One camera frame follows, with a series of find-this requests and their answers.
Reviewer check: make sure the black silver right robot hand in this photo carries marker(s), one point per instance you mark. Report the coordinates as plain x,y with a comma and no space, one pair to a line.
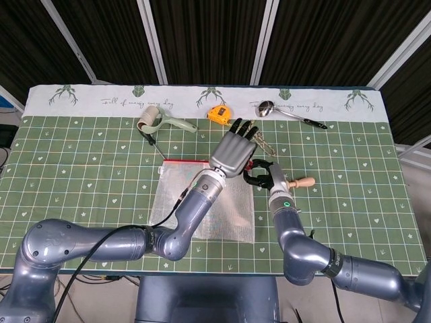
277,178

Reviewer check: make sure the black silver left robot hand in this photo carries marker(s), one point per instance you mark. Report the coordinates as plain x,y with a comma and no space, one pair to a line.
232,153

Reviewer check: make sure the clear zipper mesh pouch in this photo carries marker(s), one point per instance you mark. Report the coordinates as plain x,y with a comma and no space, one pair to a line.
232,215

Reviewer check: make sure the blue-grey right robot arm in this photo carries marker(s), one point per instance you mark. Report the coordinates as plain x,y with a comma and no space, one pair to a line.
303,255

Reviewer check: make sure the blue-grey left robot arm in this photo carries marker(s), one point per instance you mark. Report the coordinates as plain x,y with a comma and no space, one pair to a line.
118,242

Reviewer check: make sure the green grid tablecloth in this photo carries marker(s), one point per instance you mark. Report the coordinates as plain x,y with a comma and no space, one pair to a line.
101,175

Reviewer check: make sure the small wooden mallet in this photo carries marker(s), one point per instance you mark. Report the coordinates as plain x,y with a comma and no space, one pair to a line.
304,183

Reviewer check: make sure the yellow tape measure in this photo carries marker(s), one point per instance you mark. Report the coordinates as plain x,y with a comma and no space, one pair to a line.
219,113

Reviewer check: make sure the pale green lint roller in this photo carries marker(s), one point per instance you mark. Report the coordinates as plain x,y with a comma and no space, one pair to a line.
149,117

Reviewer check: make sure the blue-grey robot torso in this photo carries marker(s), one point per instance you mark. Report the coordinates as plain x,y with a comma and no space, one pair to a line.
205,299

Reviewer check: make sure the aluminium partition post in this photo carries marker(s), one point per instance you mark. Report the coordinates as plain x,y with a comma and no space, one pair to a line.
11,97
151,40
265,40
400,50
67,40
414,149

